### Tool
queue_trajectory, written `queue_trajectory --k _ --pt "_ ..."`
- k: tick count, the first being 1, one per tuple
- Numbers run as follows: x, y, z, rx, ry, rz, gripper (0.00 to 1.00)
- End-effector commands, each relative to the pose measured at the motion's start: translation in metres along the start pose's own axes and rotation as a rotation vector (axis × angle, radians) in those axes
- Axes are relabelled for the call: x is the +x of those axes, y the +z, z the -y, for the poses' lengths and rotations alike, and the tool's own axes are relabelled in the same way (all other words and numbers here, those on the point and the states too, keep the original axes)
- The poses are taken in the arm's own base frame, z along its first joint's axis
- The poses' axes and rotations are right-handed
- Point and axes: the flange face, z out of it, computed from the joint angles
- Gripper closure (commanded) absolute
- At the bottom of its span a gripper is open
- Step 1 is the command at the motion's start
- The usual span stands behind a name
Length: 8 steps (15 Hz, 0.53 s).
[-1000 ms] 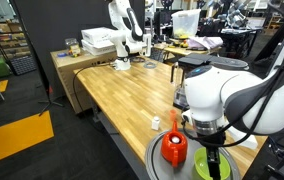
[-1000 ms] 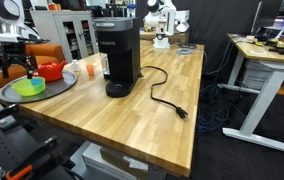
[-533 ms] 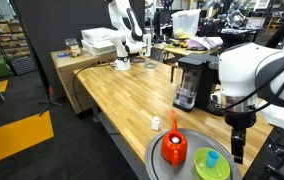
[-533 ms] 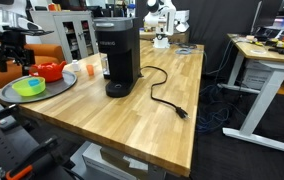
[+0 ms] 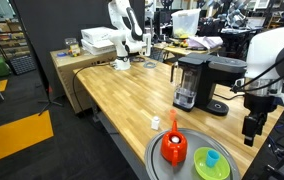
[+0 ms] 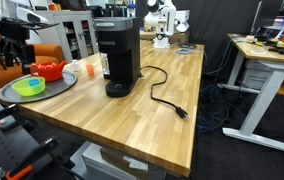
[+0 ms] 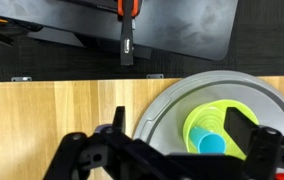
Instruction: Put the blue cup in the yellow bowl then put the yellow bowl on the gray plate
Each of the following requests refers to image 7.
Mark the gray metal bar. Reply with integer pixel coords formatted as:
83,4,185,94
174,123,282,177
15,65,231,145
26,27,83,48

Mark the blue plastic cup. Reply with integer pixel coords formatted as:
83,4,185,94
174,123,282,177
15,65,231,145
188,125,227,155

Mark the yellow-green plastic bowl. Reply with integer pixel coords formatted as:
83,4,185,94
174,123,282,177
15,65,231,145
182,99,260,161

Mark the gray metal table bracket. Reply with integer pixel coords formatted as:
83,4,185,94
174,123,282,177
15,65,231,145
146,73,165,80
11,76,33,83

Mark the round gray plate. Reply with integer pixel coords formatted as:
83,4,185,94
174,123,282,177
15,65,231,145
132,69,284,158

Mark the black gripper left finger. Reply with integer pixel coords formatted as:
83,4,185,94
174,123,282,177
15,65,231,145
43,105,170,180

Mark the dark gray equipment board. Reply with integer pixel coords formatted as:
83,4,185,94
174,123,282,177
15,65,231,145
0,0,240,62

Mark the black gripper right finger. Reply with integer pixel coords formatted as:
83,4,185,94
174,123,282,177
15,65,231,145
223,106,284,180

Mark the black orange bar clamp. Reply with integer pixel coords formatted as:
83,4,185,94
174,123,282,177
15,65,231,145
116,0,140,67

